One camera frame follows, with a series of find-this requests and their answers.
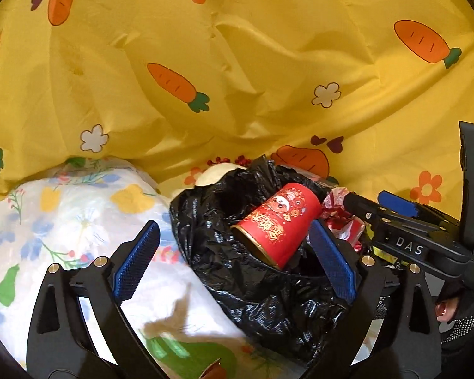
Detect red white plastic wrapper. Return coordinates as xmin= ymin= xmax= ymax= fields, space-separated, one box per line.
xmin=321 ymin=187 xmax=365 ymax=251

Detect red paper cup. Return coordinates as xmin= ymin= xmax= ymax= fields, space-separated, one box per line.
xmin=232 ymin=183 xmax=322 ymax=269

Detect black trash bag bin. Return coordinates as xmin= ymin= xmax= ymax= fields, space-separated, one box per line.
xmin=169 ymin=156 xmax=349 ymax=364

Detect hand in black glove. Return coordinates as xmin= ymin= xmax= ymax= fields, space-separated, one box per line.
xmin=435 ymin=282 xmax=474 ymax=357

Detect floral white bed sheet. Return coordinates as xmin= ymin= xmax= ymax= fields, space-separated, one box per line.
xmin=0 ymin=160 xmax=302 ymax=378

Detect yellow carrot print curtain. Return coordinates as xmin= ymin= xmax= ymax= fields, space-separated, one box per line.
xmin=0 ymin=0 xmax=474 ymax=216

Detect cream round object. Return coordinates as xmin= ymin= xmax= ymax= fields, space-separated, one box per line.
xmin=195 ymin=163 xmax=244 ymax=187

